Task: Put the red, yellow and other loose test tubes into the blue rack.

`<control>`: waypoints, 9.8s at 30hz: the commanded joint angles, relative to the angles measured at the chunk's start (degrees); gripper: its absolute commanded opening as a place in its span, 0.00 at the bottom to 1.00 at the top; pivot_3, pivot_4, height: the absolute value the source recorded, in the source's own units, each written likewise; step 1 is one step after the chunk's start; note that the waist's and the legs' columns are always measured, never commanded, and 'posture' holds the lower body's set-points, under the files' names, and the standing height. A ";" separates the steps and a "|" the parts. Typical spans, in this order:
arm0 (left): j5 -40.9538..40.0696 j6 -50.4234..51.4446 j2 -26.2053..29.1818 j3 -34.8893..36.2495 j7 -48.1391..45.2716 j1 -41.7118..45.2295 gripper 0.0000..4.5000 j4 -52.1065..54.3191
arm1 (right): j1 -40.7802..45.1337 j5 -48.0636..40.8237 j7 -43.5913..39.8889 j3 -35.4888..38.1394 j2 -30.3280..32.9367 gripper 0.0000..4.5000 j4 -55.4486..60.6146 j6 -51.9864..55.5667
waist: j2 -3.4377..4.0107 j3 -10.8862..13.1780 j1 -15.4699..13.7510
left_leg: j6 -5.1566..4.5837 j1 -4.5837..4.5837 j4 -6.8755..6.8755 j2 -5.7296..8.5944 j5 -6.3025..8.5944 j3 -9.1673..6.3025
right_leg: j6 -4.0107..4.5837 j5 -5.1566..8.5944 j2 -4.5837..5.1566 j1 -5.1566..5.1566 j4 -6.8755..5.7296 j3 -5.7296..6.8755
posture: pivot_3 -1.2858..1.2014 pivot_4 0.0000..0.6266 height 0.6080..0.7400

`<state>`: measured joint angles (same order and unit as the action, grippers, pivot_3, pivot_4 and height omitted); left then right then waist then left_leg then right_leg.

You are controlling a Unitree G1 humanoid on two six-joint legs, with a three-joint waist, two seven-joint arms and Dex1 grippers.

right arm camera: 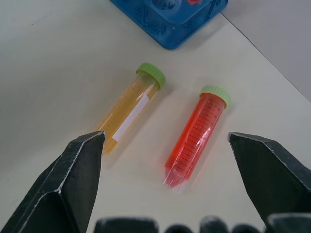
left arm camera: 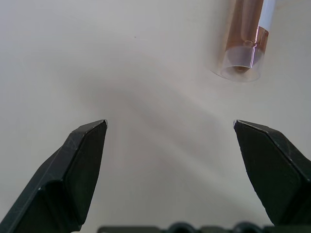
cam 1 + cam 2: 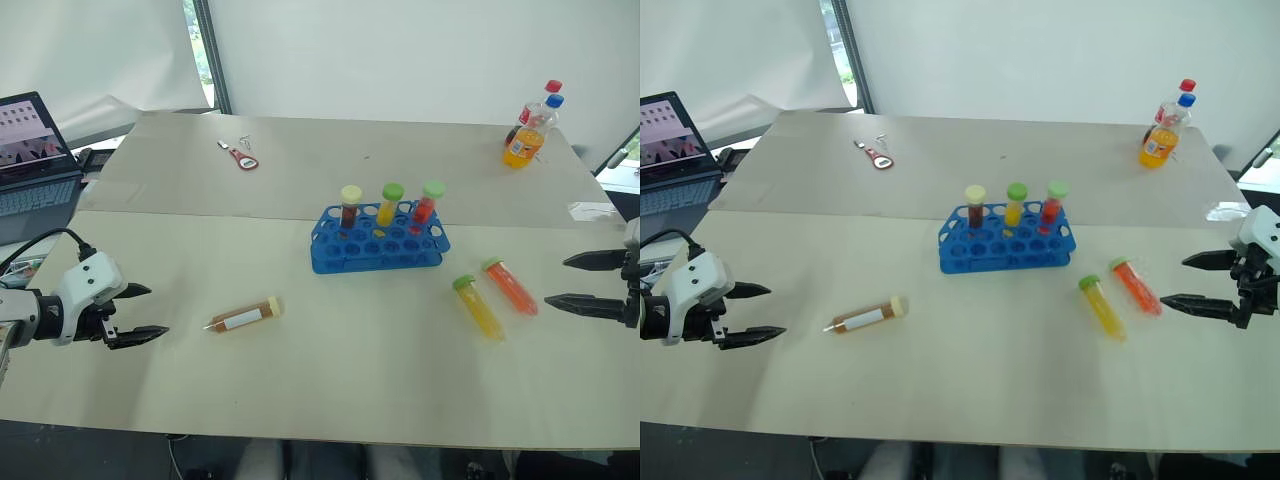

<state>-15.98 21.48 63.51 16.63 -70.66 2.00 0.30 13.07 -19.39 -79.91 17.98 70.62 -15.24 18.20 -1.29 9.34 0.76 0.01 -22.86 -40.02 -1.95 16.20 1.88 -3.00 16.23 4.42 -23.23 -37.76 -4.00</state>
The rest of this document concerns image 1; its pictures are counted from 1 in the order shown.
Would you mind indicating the blue tube rack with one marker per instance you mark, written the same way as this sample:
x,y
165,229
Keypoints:
x,y
175,21

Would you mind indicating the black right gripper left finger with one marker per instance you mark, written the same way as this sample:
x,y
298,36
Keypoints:
x,y
65,184

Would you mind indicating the yellow tube with green cap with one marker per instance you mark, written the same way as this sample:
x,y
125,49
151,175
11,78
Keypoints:
x,y
126,114

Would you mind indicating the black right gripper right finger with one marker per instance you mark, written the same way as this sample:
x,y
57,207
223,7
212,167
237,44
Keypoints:
x,y
272,170

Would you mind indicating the red tube with green cap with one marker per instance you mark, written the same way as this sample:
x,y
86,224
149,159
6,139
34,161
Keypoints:
x,y
194,138

